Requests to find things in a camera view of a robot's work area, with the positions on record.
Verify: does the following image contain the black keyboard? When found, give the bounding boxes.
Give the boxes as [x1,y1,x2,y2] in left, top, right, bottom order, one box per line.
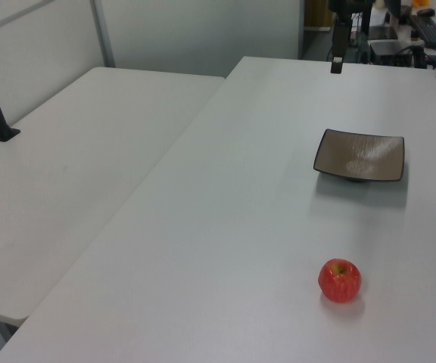
[413,14,436,48]

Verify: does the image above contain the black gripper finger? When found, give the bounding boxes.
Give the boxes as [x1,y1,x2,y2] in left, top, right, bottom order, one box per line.
[330,22,346,75]
[343,23,353,58]

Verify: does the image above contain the black equipment box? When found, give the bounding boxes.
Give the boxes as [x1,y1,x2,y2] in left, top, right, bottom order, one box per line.
[371,52,428,70]

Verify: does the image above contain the square brown ceramic plate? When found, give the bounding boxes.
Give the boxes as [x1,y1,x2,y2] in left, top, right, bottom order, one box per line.
[313,128,406,184]

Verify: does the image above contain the brown wooden cabinet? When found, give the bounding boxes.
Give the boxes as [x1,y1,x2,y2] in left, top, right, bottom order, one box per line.
[304,0,335,32]

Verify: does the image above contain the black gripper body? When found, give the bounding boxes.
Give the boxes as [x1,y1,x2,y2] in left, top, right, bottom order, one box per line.
[328,0,356,25]

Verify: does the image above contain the red apple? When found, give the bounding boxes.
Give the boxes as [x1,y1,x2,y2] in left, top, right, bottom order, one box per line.
[318,258,363,303]

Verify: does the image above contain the thin black pole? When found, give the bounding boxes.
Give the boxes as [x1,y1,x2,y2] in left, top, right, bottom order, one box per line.
[360,0,372,64]

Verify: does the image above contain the black laptop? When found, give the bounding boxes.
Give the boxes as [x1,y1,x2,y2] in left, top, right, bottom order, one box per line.
[368,25,399,41]

